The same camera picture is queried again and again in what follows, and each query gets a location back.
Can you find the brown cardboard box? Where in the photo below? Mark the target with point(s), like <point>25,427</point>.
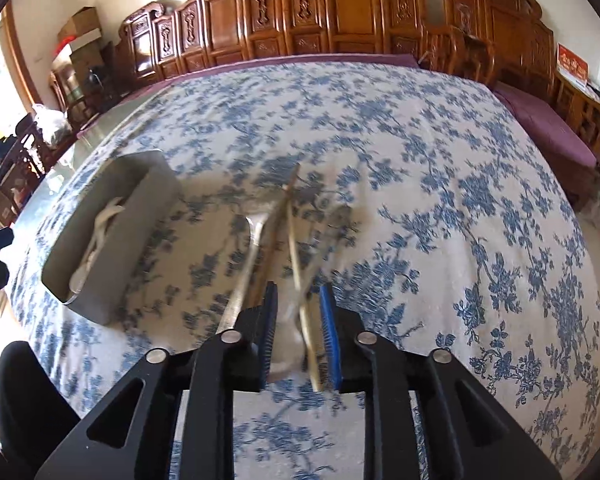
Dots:
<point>80,22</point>

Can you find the white flat box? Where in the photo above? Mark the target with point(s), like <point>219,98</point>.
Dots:
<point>77,44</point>

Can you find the grey metal tin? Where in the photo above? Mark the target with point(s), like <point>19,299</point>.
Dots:
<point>145,240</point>

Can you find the red framed card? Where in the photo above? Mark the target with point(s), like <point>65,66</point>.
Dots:
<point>572,62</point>

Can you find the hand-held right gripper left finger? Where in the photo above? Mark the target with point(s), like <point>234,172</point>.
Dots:
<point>269,327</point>

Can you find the white plastic bag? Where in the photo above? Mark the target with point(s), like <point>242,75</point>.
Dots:
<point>52,122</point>

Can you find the carved wooden armchair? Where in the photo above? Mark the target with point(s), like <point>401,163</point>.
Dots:
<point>510,15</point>

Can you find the wooden window frame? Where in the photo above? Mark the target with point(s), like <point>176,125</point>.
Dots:
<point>17,55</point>

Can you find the carved wooden sofa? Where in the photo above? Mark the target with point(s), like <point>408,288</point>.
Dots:
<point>350,5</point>

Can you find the purple armchair cushion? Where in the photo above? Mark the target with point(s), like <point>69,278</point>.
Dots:
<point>545,120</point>

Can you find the blue floral tablecloth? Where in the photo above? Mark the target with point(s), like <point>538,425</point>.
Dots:
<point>430,160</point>

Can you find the wooden chair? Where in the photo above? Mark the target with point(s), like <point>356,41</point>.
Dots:
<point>20,165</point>
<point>75,92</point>

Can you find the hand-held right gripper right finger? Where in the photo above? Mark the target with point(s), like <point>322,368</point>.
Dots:
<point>328,332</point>

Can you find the light bamboo chopstick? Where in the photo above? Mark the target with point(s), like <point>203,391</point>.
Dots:
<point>310,342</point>

